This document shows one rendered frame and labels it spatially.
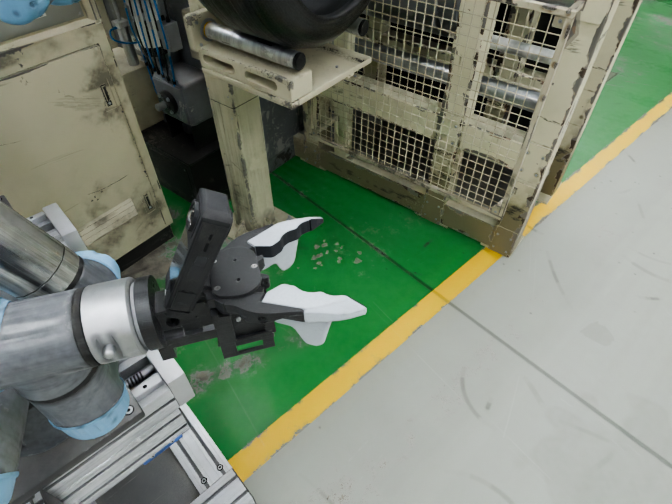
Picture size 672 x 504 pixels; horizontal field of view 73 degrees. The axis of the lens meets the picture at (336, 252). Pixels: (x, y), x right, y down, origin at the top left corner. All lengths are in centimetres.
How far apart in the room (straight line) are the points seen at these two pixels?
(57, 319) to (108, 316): 4
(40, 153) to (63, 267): 109
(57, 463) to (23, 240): 37
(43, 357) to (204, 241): 17
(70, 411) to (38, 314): 12
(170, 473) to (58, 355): 88
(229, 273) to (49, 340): 16
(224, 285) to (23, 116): 124
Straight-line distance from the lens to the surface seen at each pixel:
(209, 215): 38
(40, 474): 82
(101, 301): 45
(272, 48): 128
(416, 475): 148
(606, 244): 228
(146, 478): 133
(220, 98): 167
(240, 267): 44
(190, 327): 47
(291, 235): 49
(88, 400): 54
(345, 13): 131
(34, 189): 169
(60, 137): 167
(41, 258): 57
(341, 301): 40
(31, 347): 46
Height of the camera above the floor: 140
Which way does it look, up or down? 46 degrees down
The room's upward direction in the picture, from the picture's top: straight up
